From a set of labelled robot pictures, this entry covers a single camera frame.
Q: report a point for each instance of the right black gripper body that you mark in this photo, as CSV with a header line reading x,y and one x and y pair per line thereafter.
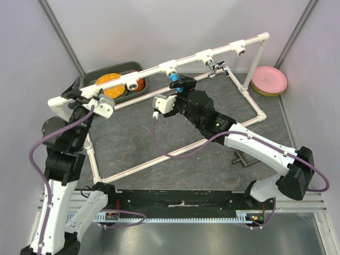
x,y
180,101

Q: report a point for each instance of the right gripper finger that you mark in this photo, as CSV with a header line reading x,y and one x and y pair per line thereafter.
x,y
182,84
185,79

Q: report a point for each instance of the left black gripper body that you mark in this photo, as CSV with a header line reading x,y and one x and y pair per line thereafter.
x,y
83,100

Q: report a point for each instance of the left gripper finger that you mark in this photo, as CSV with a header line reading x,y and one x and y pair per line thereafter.
x,y
100,94
73,89

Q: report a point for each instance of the blue plastic faucet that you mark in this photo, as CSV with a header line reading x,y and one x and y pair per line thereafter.
x,y
174,77

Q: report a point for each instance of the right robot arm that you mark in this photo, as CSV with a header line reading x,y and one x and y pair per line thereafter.
x,y
293,167

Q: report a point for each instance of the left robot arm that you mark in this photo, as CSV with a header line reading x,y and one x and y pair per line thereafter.
x,y
58,160

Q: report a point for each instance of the dark green plastic tray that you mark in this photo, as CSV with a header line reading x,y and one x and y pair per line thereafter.
x,y
117,94

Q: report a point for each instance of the chrome metal faucet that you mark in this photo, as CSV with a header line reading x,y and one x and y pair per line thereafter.
x,y
217,67

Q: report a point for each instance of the orange red cup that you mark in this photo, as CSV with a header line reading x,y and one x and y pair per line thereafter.
x,y
141,85

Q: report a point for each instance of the dark grey stone mat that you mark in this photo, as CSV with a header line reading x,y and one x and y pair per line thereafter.
x,y
130,138

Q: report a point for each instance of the yellow green plate stack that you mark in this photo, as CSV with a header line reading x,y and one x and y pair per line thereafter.
x,y
258,91

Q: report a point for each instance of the dark metal faucet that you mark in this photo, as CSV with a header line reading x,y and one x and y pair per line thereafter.
x,y
240,158

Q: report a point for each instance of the pink plate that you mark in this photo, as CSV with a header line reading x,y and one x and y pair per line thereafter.
x,y
269,80

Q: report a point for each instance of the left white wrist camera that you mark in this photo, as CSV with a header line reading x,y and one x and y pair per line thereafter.
x,y
103,106

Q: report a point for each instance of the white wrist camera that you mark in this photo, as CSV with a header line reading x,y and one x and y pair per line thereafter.
x,y
103,106
162,104

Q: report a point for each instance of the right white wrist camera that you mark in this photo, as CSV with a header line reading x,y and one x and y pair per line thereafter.
x,y
162,104

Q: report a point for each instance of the white PVC pipe frame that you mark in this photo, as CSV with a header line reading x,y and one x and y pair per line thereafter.
x,y
130,81

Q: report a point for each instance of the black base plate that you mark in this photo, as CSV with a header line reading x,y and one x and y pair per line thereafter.
x,y
179,204

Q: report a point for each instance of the grey slotted cable duct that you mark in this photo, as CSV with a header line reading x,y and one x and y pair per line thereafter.
x,y
240,218

